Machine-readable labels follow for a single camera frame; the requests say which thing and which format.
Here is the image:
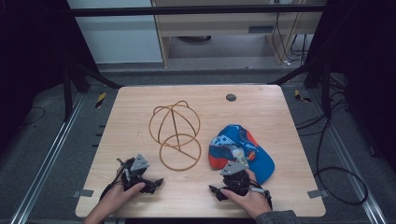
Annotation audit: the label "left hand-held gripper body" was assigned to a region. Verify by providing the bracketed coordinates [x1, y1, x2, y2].
[117, 153, 154, 192]

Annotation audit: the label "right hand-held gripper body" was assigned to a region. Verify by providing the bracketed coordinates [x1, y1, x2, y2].
[219, 161, 252, 197]

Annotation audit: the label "blue and red cap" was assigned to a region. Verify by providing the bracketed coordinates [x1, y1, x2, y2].
[207, 123, 276, 186]

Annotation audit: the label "person's right hand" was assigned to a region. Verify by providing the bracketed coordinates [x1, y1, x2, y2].
[219, 169, 273, 220]

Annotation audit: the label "person's left hand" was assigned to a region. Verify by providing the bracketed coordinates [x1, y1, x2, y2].
[92, 181, 147, 218]

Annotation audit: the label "grey tape piece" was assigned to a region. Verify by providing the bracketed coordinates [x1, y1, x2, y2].
[306, 189, 330, 200]
[72, 189, 95, 199]

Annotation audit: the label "yellow and black floor tape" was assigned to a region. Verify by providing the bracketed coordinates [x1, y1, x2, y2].
[94, 91, 107, 109]
[293, 89, 313, 104]

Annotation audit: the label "black metal stand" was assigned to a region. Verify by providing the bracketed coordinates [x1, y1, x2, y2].
[266, 60, 334, 119]
[61, 60, 125, 123]

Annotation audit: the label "white cabinet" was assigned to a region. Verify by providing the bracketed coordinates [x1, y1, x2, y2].
[66, 0, 164, 65]

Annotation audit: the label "black curtain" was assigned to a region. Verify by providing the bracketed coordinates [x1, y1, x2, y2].
[0, 0, 101, 153]
[304, 0, 396, 175]

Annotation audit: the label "light wooden desk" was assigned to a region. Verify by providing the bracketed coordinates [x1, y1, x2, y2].
[150, 0, 327, 69]

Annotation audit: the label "gold wire hat stand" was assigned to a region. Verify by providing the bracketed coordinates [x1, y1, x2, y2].
[148, 100, 203, 173]

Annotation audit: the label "left hand-held gripper cable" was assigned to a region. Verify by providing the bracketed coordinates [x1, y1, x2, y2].
[98, 158, 132, 202]

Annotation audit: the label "hand-held gripper cable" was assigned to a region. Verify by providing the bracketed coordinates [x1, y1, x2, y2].
[98, 158, 132, 202]
[248, 186, 274, 210]

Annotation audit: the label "right hand-held gripper cable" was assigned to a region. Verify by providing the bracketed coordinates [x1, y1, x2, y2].
[248, 186, 274, 210]

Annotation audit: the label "aluminium floor rail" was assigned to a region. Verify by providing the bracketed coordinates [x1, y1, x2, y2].
[310, 89, 389, 224]
[8, 92, 86, 224]

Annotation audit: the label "thin black floor cable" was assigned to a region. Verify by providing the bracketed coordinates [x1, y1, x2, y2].
[18, 105, 47, 128]

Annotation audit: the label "looped black floor cable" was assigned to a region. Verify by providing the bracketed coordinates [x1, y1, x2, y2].
[294, 90, 370, 207]

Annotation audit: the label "hanging desk cables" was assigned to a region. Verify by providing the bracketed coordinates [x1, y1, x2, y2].
[271, 0, 310, 67]

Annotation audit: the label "black horizontal frame bar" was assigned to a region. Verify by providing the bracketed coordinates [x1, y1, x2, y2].
[68, 5, 328, 17]

